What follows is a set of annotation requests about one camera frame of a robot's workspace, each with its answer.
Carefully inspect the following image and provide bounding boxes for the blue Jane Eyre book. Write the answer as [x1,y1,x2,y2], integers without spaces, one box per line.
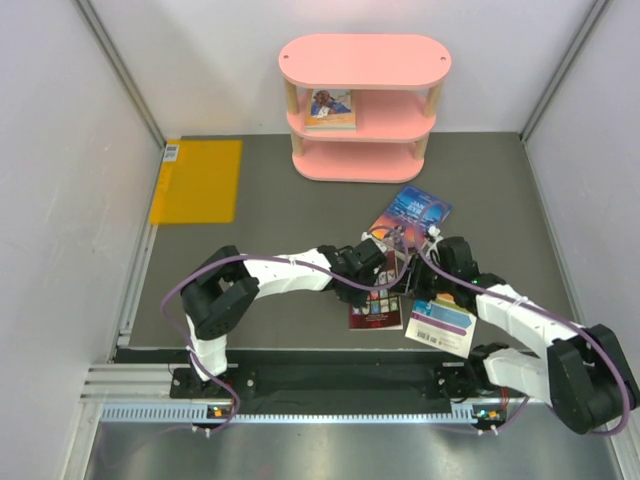
[363,185,452,252]

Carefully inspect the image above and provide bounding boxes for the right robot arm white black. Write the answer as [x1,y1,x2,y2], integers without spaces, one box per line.
[400,234,639,436]

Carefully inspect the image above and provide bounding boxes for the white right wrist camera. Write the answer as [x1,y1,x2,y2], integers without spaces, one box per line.
[424,225,443,258]

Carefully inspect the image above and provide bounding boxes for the white colourful back-cover book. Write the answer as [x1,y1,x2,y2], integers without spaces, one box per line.
[405,294,477,359]

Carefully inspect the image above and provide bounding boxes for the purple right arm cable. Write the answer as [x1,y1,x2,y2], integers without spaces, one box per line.
[418,200,632,439]

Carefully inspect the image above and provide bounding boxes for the yellow plastic file folder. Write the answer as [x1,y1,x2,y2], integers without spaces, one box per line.
[149,139,243,226]

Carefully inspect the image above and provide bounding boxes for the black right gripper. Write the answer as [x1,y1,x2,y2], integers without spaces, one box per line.
[389,253,456,303]

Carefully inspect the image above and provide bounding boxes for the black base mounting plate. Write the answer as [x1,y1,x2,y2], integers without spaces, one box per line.
[169,349,500,415]

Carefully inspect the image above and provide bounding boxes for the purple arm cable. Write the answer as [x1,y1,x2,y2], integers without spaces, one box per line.
[159,227,414,441]
[418,200,632,439]

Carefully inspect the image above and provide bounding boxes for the aluminium frame rail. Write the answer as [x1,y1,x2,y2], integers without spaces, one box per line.
[81,362,505,428]

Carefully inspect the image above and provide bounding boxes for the green Treehouse book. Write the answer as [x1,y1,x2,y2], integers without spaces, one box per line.
[305,124,357,133]

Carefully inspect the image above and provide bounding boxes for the pink three-tier shelf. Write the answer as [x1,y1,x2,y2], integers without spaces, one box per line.
[279,34,452,183]

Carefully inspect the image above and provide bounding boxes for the orange Othello book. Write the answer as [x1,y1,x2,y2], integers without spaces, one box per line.
[304,89,356,127]

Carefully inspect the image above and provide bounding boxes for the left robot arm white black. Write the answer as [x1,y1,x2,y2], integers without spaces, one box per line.
[180,238,387,397]

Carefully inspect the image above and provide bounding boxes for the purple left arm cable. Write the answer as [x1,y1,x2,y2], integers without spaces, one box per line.
[159,227,414,441]

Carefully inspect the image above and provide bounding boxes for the dark red book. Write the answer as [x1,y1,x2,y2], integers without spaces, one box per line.
[349,251,403,331]

